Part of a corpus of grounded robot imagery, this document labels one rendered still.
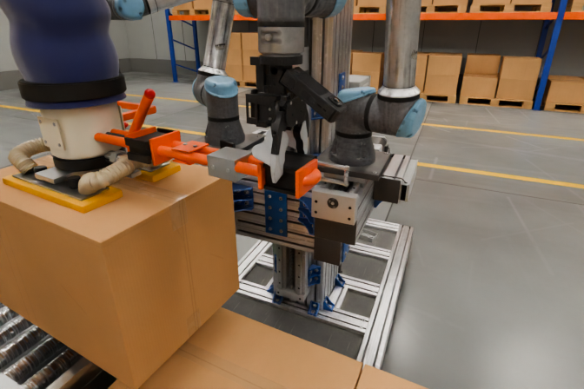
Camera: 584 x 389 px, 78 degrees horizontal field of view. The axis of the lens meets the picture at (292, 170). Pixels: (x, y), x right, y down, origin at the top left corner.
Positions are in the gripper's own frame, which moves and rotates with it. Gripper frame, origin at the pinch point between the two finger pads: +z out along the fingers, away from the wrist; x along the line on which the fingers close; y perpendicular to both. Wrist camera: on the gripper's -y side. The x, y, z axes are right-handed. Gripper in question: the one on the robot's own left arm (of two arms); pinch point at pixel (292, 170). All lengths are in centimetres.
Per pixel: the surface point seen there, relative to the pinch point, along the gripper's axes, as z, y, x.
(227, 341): 66, 28, -10
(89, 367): 61, 52, 18
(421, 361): 120, -23, -83
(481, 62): 42, 1, -765
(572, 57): 33, -154, -861
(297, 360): 66, 6, -15
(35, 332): 66, 84, 16
